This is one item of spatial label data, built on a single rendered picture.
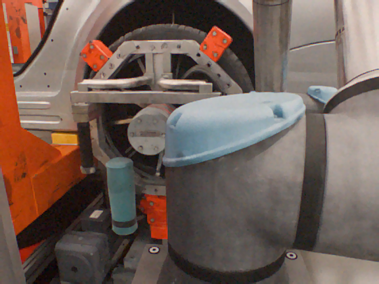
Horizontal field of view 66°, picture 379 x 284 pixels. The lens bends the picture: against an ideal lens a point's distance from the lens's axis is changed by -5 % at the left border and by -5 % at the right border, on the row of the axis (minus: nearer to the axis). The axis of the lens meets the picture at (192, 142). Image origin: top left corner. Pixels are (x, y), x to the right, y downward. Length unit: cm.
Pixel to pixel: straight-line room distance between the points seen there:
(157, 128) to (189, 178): 66
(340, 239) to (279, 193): 5
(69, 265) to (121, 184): 41
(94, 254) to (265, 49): 91
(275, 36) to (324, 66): 63
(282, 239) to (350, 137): 9
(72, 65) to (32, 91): 26
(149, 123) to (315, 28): 71
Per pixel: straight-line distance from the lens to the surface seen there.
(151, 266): 42
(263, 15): 61
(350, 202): 22
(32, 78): 152
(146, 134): 90
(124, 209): 105
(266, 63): 67
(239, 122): 21
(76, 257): 122
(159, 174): 121
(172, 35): 108
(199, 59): 98
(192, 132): 22
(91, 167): 92
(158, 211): 115
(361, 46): 33
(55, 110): 145
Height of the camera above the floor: 109
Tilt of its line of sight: 17 degrees down
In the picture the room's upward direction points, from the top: straight up
